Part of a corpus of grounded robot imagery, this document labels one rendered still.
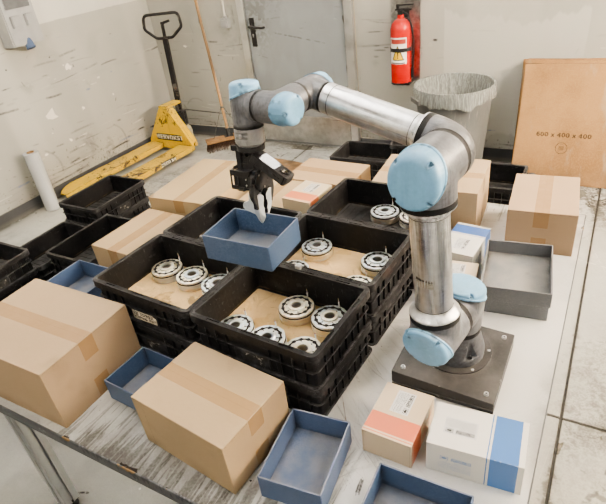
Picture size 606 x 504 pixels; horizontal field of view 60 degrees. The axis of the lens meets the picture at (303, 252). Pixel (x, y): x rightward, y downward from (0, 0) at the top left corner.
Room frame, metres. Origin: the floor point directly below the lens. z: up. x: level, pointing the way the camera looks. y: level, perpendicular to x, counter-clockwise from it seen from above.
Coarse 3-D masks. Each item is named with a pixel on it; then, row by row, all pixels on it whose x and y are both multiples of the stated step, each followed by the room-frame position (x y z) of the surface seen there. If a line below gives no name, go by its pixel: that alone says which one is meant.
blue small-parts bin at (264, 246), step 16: (224, 224) 1.25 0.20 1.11; (240, 224) 1.29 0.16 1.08; (256, 224) 1.26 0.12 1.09; (272, 224) 1.23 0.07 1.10; (288, 224) 1.21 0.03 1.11; (208, 240) 1.16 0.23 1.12; (224, 240) 1.14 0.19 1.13; (240, 240) 1.23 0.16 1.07; (256, 240) 1.22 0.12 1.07; (272, 240) 1.21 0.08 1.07; (288, 240) 1.14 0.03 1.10; (208, 256) 1.17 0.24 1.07; (224, 256) 1.14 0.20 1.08; (240, 256) 1.12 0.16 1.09; (256, 256) 1.09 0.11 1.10; (272, 256) 1.08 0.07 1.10
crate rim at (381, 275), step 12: (300, 216) 1.58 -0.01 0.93; (312, 216) 1.57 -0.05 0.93; (324, 216) 1.56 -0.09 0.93; (372, 228) 1.44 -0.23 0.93; (384, 228) 1.43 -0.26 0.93; (408, 240) 1.34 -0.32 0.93; (396, 252) 1.28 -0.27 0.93; (288, 264) 1.30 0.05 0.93; (336, 276) 1.20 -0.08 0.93; (384, 276) 1.19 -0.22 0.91; (372, 288) 1.14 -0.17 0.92
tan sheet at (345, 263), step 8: (336, 248) 1.51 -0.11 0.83; (296, 256) 1.49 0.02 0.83; (336, 256) 1.46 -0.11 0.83; (344, 256) 1.45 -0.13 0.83; (352, 256) 1.44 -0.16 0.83; (360, 256) 1.44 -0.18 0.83; (312, 264) 1.43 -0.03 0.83; (320, 264) 1.42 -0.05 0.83; (328, 264) 1.42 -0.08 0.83; (336, 264) 1.41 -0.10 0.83; (344, 264) 1.40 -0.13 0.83; (352, 264) 1.40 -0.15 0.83; (360, 264) 1.39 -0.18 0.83; (328, 272) 1.37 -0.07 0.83; (336, 272) 1.37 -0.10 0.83; (344, 272) 1.36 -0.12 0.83; (352, 272) 1.35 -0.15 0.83; (360, 272) 1.35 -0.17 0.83
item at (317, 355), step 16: (240, 272) 1.29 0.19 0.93; (304, 272) 1.24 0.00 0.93; (368, 288) 1.13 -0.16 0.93; (352, 304) 1.07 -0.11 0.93; (192, 320) 1.11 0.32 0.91; (208, 320) 1.08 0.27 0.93; (240, 336) 1.02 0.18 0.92; (256, 336) 0.99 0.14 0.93; (336, 336) 0.97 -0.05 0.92; (288, 352) 0.93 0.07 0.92; (304, 352) 0.92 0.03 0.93; (320, 352) 0.91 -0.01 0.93
